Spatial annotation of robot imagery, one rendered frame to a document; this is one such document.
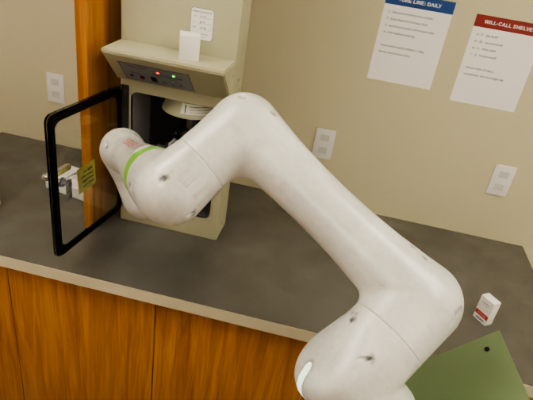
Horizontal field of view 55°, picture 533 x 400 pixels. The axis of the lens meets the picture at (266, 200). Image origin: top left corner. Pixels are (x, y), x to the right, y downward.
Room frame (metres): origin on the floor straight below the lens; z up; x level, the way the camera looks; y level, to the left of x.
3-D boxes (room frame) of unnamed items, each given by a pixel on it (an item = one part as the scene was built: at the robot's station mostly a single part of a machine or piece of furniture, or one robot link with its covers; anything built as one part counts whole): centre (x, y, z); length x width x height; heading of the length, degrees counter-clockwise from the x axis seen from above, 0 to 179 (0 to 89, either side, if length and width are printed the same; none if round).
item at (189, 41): (1.30, 0.25, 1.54); 0.05 x 0.05 x 0.06; 12
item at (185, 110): (1.46, 0.26, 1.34); 0.18 x 0.18 x 0.05
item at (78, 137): (1.21, 0.49, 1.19); 0.30 x 0.01 x 0.40; 165
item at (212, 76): (1.30, 0.30, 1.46); 0.32 x 0.11 x 0.10; 83
